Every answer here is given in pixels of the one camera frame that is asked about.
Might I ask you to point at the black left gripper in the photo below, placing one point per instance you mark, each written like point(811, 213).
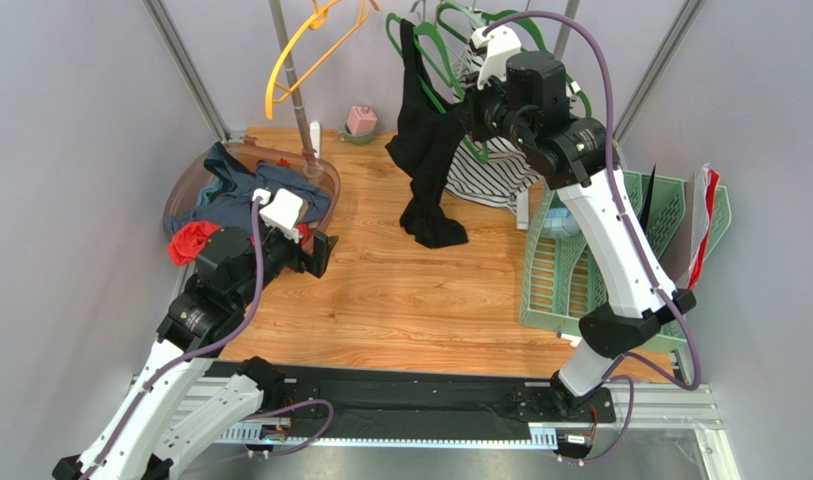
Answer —
point(322, 250)

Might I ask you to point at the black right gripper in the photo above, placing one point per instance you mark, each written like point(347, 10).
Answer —
point(476, 108)

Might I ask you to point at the black tank top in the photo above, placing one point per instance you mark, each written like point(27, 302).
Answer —
point(428, 136)

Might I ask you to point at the dark green velvet hanger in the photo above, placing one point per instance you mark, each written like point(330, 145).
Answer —
point(443, 68)

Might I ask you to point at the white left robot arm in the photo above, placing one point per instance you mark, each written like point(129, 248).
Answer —
point(232, 269)

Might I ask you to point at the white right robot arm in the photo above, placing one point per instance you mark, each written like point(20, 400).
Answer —
point(522, 98)

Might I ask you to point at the light green hanger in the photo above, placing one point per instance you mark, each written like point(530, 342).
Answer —
point(455, 21)

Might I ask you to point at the striped black white shirt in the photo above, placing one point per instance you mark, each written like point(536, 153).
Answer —
point(493, 173)

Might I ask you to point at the metal clothes rack pole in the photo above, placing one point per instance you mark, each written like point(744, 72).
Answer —
point(285, 64)

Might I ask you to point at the dark blue garment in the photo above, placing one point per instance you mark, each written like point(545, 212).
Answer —
point(230, 203)

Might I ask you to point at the white clothes rack base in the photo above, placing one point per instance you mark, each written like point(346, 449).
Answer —
point(315, 135)

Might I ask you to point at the teal garment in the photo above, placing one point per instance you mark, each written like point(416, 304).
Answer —
point(207, 193)

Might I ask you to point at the red garment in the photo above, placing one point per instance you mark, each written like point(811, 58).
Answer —
point(188, 242)

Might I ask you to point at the transparent brown laundry basket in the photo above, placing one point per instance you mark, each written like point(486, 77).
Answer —
point(184, 194)

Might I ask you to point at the green plastic file rack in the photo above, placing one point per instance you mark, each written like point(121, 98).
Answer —
point(561, 280)

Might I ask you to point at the red white folders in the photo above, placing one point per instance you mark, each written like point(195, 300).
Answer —
point(702, 226)

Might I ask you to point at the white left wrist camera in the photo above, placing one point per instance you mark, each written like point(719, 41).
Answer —
point(282, 210)

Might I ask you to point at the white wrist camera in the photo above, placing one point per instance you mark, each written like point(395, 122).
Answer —
point(499, 44)
point(282, 210)

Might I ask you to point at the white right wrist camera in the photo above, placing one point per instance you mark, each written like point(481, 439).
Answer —
point(499, 44)

